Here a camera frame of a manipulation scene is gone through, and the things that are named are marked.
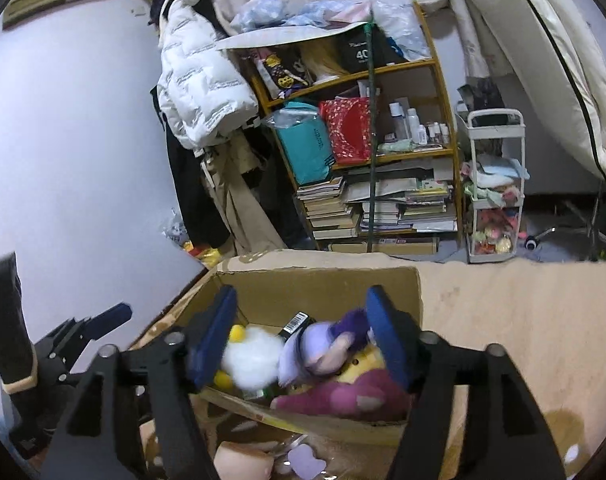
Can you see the yellow dog plush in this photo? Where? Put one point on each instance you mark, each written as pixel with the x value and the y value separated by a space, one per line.
pixel 355 367

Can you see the stack of books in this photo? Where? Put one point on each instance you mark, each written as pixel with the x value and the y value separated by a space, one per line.
pixel 328 210

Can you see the white plush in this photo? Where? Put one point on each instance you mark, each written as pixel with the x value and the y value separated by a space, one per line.
pixel 253 355

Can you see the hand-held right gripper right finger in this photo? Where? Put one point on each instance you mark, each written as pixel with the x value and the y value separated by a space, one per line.
pixel 388 335

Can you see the pink plush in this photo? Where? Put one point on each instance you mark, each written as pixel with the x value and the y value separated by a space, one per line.
pixel 333 395

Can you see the beige round plush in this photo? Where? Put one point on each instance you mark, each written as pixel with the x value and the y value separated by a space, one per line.
pixel 243 462

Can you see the lilac heart-shaped pad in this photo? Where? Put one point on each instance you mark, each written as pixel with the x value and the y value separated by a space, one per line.
pixel 307 460

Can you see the white plastic bag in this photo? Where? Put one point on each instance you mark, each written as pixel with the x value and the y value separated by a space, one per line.
pixel 398 15

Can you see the teal bag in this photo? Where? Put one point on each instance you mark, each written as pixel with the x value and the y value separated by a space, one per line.
pixel 305 145

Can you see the red patterned bag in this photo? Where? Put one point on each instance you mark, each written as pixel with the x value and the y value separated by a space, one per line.
pixel 350 130

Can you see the pile of pastel clothes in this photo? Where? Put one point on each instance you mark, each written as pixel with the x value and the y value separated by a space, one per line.
pixel 303 12

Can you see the black bag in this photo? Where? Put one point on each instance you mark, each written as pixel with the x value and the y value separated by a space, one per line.
pixel 483 95

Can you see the purple yellow printed bag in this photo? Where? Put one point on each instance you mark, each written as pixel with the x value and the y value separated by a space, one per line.
pixel 283 75

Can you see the black box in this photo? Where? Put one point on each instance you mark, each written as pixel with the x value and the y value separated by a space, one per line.
pixel 363 50

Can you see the black coat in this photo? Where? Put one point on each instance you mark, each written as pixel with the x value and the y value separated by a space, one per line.
pixel 193 200

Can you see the white puffer jacket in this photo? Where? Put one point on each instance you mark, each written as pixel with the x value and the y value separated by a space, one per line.
pixel 198 80

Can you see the stack of magazines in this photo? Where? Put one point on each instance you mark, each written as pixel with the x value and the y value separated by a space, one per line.
pixel 413 205

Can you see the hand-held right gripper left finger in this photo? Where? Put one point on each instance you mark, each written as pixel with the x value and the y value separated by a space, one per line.
pixel 213 335

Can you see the purple-haired doll plush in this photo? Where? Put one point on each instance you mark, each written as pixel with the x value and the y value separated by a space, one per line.
pixel 313 345

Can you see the green broom stick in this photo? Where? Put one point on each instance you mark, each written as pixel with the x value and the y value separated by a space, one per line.
pixel 370 135

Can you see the clear bag of small items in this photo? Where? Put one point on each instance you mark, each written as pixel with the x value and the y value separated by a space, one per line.
pixel 175 225

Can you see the large white board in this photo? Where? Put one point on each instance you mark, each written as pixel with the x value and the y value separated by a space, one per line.
pixel 283 37

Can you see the white trolley cart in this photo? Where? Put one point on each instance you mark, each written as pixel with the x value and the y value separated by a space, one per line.
pixel 495 114

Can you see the blonde wig head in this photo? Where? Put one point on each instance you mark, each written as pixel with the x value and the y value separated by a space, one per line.
pixel 323 60

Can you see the beige trousers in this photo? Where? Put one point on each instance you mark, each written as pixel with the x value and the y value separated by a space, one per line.
pixel 243 200

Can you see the printed cardboard box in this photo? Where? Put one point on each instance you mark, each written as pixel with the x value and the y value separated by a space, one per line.
pixel 308 285

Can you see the cream padded chair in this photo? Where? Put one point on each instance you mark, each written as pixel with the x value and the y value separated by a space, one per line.
pixel 558 35

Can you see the wooden shelf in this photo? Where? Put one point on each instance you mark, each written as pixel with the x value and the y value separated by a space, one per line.
pixel 408 65

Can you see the black bottle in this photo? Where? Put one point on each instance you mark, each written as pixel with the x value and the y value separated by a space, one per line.
pixel 298 325

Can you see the group of cosmetic bottles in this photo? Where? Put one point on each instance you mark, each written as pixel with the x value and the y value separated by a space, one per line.
pixel 418 127

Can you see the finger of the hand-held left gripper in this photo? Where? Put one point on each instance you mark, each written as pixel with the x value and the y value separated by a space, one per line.
pixel 108 317
pixel 53 352

